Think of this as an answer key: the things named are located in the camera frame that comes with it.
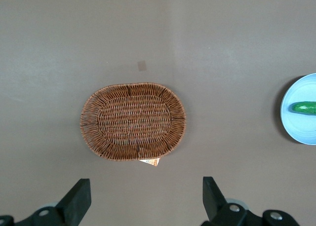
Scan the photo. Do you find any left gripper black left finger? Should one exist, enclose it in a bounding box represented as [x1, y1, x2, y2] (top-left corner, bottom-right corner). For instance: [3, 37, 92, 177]
[0, 178, 92, 226]

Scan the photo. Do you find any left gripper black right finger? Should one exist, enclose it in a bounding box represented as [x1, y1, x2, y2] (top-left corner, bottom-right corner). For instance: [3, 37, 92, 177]
[201, 176, 301, 226]

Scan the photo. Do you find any orange paper basket tag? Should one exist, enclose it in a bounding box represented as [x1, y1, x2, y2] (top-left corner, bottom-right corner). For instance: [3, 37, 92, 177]
[138, 157, 161, 168]

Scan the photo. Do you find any oval brown wicker basket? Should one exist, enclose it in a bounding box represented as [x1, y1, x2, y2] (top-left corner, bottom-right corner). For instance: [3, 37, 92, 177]
[79, 82, 187, 161]

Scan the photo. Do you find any light blue round plate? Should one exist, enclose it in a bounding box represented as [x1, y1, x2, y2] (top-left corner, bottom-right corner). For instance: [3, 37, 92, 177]
[280, 73, 316, 146]

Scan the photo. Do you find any green cucumber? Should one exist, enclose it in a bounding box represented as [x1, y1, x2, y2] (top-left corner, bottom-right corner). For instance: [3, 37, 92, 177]
[291, 101, 316, 116]

